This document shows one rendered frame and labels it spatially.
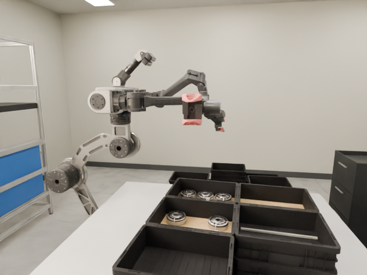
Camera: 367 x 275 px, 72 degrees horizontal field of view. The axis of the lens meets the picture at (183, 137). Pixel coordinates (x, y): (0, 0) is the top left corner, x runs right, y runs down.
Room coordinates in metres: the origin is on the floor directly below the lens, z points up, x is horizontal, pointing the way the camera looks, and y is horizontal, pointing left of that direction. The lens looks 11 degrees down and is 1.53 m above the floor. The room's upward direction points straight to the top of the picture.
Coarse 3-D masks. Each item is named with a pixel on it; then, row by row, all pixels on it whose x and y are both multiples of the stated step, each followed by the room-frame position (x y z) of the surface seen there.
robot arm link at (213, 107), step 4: (204, 100) 1.02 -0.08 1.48; (208, 100) 0.97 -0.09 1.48; (212, 100) 0.97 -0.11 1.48; (216, 100) 0.97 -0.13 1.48; (220, 100) 0.97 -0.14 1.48; (208, 104) 0.96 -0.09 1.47; (212, 104) 0.96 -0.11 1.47; (216, 104) 0.95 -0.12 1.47; (220, 104) 0.95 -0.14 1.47; (208, 108) 0.95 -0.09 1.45; (212, 108) 0.95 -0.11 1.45; (216, 108) 0.95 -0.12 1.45; (220, 108) 0.95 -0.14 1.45; (204, 112) 1.02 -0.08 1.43; (208, 112) 0.96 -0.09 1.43; (212, 112) 0.96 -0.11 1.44; (216, 112) 0.96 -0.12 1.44
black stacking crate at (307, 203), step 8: (240, 192) 1.51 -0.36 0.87; (248, 192) 1.50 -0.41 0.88; (256, 192) 1.49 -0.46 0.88; (264, 192) 1.48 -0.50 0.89; (272, 192) 1.47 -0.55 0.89; (280, 192) 1.46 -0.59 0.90; (288, 192) 1.45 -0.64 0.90; (296, 192) 1.44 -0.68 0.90; (304, 192) 1.42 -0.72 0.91; (264, 200) 1.48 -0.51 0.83; (272, 200) 1.47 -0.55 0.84; (280, 200) 1.46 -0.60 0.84; (288, 200) 1.44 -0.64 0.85; (296, 200) 1.43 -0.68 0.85; (304, 200) 1.40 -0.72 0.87; (312, 208) 1.22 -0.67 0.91
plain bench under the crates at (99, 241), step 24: (120, 192) 1.90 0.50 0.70; (144, 192) 1.90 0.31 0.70; (96, 216) 1.52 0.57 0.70; (120, 216) 1.52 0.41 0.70; (144, 216) 1.52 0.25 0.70; (336, 216) 1.52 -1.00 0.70; (72, 240) 1.26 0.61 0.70; (96, 240) 1.26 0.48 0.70; (120, 240) 1.26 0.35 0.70; (48, 264) 1.07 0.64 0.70; (72, 264) 1.07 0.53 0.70; (96, 264) 1.07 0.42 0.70; (336, 264) 1.07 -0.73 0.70; (360, 264) 1.07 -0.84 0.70
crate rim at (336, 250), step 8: (272, 208) 1.18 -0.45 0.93; (280, 208) 1.18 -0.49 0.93; (288, 208) 1.18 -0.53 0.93; (320, 216) 1.10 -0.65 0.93; (328, 232) 0.97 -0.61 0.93; (240, 240) 0.94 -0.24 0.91; (248, 240) 0.93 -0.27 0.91; (256, 240) 0.93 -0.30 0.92; (264, 240) 0.92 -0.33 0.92; (272, 240) 0.91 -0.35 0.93; (280, 240) 0.91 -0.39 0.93; (288, 240) 0.91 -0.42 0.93; (336, 240) 0.91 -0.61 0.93; (296, 248) 0.89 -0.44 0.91; (304, 248) 0.88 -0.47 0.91; (312, 248) 0.88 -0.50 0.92; (320, 248) 0.87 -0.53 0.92; (328, 248) 0.87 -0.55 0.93; (336, 248) 0.86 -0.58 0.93
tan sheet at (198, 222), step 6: (186, 216) 1.28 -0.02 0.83; (162, 222) 1.22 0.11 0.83; (186, 222) 1.22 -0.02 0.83; (192, 222) 1.22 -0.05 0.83; (198, 222) 1.22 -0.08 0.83; (204, 222) 1.22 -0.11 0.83; (228, 222) 1.22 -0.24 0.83; (198, 228) 1.16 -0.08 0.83; (204, 228) 1.16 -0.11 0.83; (228, 228) 1.16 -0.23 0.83
